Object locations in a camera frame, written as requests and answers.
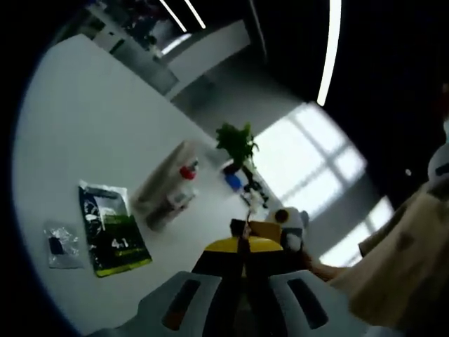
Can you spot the long ceiling light strip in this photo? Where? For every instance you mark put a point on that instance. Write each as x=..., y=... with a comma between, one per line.
x=329, y=52

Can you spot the green black skincare sachet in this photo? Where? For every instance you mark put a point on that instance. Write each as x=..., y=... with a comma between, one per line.
x=115, y=245

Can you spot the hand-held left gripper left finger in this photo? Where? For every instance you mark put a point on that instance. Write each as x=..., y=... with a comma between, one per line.
x=175, y=309

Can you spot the dark red vase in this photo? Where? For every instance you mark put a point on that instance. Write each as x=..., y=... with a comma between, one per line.
x=232, y=168

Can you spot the small white skincare pump bottle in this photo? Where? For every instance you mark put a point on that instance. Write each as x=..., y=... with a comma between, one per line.
x=168, y=212

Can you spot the person's beige printed shirt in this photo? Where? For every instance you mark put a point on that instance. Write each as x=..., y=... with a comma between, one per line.
x=403, y=252

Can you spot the white skincare tube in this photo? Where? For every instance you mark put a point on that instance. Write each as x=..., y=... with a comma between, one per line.
x=158, y=179

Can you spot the tall red-collared skincare pump bottle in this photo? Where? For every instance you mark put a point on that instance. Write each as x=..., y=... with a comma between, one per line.
x=187, y=172

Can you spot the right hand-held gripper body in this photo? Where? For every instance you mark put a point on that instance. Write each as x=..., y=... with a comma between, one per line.
x=294, y=228

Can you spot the blue tissue pack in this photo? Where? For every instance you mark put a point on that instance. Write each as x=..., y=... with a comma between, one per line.
x=233, y=182

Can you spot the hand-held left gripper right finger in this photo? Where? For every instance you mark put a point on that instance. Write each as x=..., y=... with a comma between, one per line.
x=308, y=309

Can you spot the potted green plant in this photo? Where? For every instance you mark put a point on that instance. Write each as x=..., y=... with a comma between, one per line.
x=235, y=140

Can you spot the black desk ornament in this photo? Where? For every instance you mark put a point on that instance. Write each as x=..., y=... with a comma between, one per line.
x=254, y=189

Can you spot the silver blue skincare sachet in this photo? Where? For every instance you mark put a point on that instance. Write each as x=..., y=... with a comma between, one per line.
x=66, y=252

